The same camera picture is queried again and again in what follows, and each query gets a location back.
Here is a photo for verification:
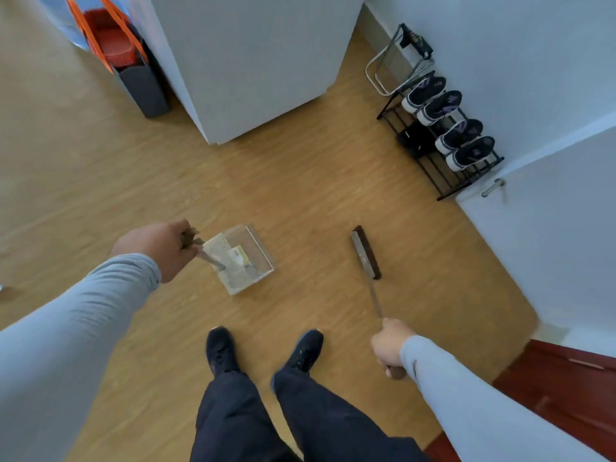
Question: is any black slipper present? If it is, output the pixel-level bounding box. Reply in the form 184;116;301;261
397;121;441;159

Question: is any person's left leg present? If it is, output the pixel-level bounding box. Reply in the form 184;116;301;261
190;370;301;462

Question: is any person's leg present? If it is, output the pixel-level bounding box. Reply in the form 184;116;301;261
270;368;429;462
190;370;301;462

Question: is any person's left forearm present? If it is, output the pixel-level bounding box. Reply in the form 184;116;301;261
0;253;162;462

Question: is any person's right leg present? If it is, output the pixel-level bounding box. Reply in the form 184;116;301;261
270;368;429;462

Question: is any person's right forearm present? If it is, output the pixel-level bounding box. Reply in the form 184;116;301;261
400;335;608;462

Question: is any person's right black shoe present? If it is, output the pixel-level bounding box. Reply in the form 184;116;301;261
282;329;324;374

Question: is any white refrigerator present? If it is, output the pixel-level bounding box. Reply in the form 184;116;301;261
126;0;366;145

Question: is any bag with orange handles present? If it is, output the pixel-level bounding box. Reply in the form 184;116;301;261
64;0;170;118

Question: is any red plastic basket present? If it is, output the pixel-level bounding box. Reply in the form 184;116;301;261
85;8;140;69

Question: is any black metal shoe rack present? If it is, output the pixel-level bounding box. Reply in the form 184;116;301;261
377;71;505;201

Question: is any person's right hand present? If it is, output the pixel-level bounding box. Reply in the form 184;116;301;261
370;318;417;379

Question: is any person's left black shoe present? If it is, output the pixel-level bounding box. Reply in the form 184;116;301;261
206;326;240;377

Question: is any long-handled broom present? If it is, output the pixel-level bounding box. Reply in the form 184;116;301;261
351;225;408;381

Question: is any dark red wooden furniture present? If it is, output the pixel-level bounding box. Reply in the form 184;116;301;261
423;339;616;462

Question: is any white door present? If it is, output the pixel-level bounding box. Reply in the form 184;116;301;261
455;126;616;357

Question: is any black and white sneaker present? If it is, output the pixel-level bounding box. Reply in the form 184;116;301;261
416;90;463;127
401;76;447;114
445;136;496;172
435;119;484;155

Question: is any person's left hand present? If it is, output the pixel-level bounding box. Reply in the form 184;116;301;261
109;218;199;284

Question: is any clear plastic dustpan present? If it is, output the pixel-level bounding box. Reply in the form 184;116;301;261
181;224;276;297

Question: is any person's black shoe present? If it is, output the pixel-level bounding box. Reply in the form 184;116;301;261
282;329;324;374
206;326;240;377

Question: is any metal folding frame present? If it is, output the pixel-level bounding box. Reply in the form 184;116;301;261
365;23;435;98

